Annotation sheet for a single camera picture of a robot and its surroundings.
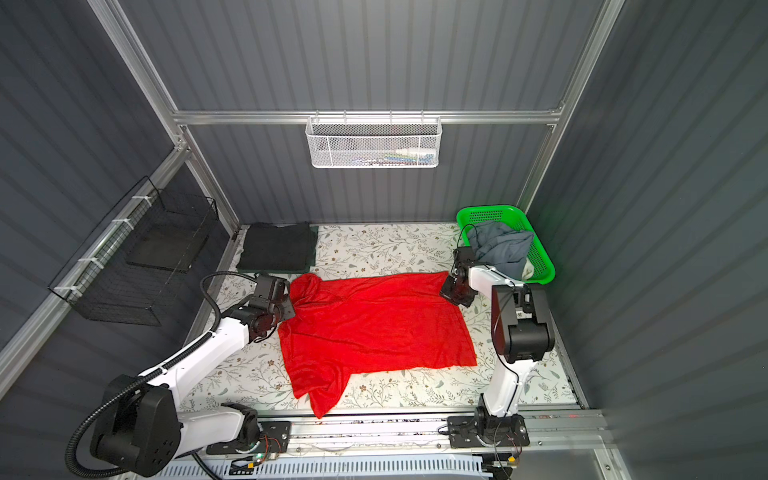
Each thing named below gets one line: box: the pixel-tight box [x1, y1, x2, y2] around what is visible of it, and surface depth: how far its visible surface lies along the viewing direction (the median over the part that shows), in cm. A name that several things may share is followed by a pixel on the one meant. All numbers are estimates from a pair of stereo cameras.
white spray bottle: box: [384, 147, 436, 163], surface depth 93 cm
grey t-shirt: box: [469, 222, 535, 283], surface depth 98 cm
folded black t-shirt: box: [236, 222, 319, 274], surface depth 111 cm
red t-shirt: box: [278, 271, 477, 419], surface depth 93 cm
